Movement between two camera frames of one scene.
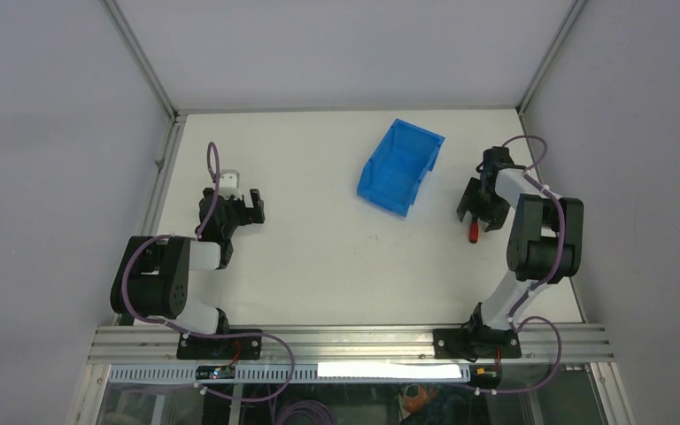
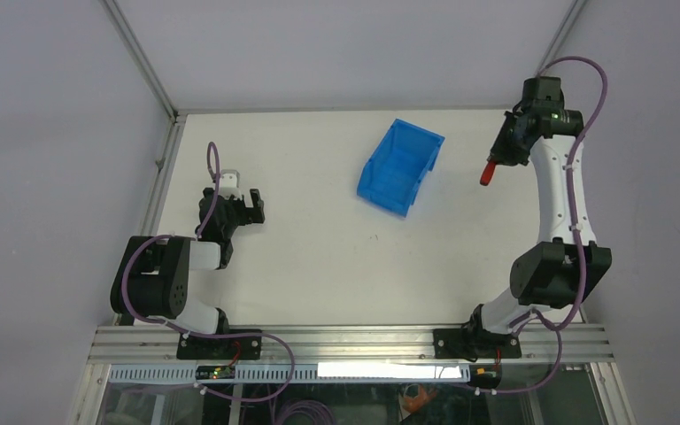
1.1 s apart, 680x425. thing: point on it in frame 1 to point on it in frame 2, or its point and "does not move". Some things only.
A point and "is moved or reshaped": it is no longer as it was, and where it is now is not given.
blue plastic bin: [399, 166] does not move
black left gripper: [248, 215] does not move
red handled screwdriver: [474, 231] is moved or reshaped
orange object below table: [413, 405] does not move
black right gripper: [495, 218] to [499, 152]
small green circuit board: [221, 372] does not move
